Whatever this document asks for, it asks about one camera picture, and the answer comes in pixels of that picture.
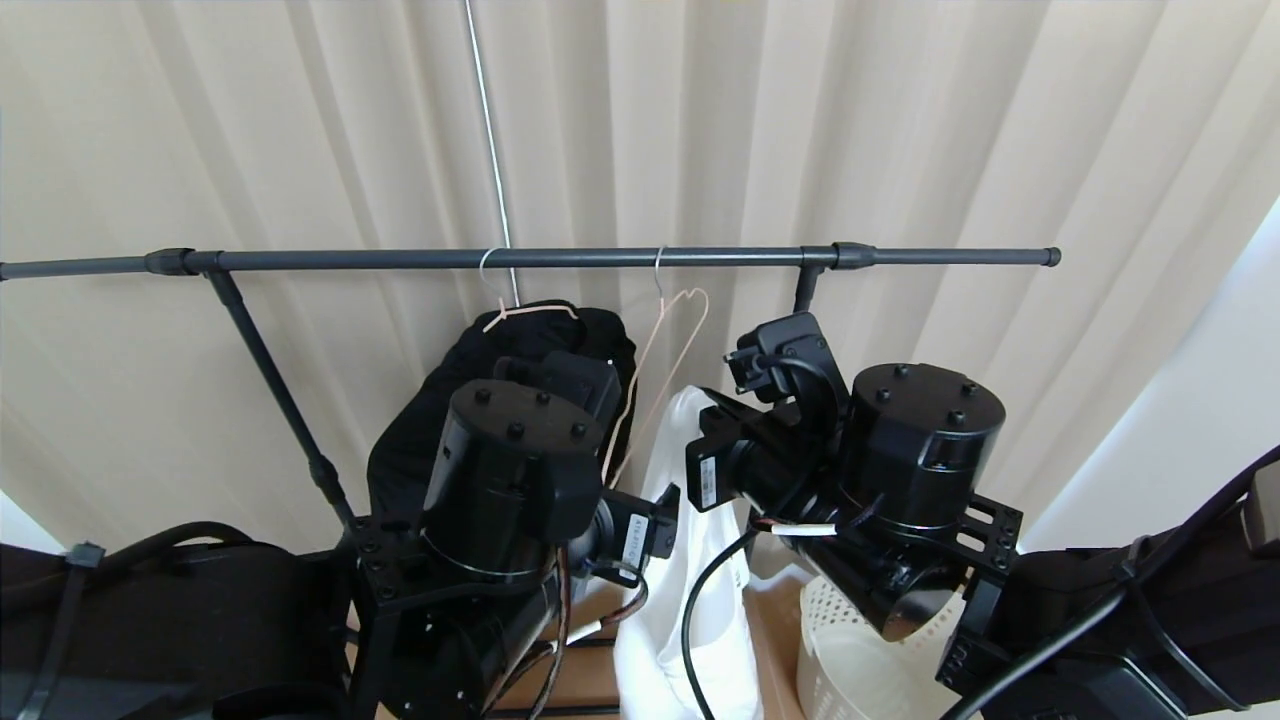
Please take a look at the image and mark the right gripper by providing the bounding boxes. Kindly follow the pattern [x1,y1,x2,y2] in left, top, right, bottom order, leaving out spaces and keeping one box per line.
[685,388,966,643]

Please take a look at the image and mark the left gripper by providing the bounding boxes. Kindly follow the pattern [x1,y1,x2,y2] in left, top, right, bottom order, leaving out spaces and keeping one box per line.
[388,483,683,720]

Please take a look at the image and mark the white garment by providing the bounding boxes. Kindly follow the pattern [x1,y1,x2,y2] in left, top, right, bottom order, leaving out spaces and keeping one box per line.
[612,385,766,720]

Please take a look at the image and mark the pink clothes hanger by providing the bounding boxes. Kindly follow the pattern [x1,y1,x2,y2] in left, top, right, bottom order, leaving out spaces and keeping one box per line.
[478,248,581,334]
[600,246,711,491]

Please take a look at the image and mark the black shorts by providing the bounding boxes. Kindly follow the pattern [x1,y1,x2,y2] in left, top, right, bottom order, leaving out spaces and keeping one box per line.
[367,300,638,526]

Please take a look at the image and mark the white laundry basket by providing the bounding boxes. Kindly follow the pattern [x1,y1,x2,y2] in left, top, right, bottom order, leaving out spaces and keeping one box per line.
[797,575,969,720]

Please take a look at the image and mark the black clothes rack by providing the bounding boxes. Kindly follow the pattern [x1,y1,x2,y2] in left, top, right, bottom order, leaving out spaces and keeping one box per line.
[0,242,1063,720]

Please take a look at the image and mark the beige curtain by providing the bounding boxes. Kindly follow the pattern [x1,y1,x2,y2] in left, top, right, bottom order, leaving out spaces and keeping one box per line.
[0,0,1280,571]

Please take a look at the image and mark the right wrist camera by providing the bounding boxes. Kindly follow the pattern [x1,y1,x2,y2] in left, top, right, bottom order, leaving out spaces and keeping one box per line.
[725,312,851,426]

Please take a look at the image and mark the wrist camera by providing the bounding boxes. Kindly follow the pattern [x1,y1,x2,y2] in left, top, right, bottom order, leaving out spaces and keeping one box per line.
[492,350,623,426]
[725,312,851,426]

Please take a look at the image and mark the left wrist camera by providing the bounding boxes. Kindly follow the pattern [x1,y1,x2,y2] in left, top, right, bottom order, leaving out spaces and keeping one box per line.
[492,350,623,426]

